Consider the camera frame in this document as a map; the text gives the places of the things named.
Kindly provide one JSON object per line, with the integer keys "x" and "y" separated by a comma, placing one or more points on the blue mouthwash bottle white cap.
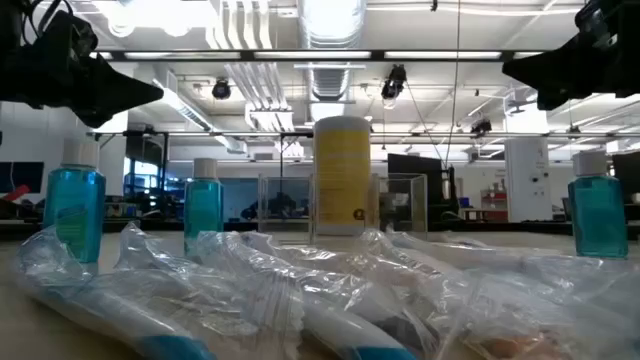
{"x": 202, "y": 210}
{"x": 75, "y": 210}
{"x": 597, "y": 215}

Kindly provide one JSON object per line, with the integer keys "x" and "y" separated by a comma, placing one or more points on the black ceiling spotlight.
{"x": 395, "y": 80}
{"x": 221, "y": 90}
{"x": 481, "y": 126}

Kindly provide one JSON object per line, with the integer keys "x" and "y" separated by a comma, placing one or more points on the red shelf cart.
{"x": 495, "y": 212}

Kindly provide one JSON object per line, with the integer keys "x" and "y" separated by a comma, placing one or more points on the white pillar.
{"x": 525, "y": 175}

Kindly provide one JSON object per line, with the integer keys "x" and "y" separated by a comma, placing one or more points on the black computer monitor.
{"x": 627, "y": 172}
{"x": 435, "y": 175}

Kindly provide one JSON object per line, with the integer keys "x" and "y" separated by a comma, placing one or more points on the black background frame bar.
{"x": 425, "y": 134}

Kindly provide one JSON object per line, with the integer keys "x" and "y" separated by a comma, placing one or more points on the clear acrylic organizer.
{"x": 285, "y": 210}

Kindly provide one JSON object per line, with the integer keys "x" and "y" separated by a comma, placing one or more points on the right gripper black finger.
{"x": 555, "y": 70}

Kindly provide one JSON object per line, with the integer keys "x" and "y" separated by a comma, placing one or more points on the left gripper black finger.
{"x": 115, "y": 95}

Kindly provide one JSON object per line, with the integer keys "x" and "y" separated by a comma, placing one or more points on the dark wall screen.
{"x": 22, "y": 177}

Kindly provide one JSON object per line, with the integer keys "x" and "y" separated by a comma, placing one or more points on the silver ventilation duct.
{"x": 330, "y": 80}

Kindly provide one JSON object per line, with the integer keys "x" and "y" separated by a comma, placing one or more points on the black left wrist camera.
{"x": 75, "y": 35}

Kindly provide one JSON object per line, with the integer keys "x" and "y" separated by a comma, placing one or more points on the yellow canister with white lid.
{"x": 342, "y": 170}

